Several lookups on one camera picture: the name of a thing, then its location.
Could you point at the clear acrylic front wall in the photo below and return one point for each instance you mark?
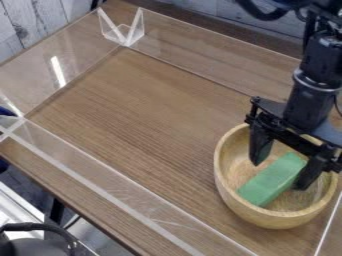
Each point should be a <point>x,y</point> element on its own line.
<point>142,220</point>

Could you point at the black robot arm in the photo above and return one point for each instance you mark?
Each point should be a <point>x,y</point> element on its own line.
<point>322,35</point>

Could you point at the blue object at left edge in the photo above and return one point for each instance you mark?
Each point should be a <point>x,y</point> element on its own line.
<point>7,112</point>

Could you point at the clear acrylic corner bracket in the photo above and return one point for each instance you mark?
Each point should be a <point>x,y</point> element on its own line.
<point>123,34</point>

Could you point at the brown wooden bowl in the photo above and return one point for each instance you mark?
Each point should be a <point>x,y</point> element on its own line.
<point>294,207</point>

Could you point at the black table leg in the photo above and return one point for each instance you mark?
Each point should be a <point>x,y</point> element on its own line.
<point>56,211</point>

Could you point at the green rectangular block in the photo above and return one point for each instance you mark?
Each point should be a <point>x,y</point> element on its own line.
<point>273,180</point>

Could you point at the black metal mount plate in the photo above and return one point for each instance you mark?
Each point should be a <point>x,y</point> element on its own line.
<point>83,250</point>

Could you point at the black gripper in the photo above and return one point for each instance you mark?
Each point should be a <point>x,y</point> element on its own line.
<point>300,124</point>

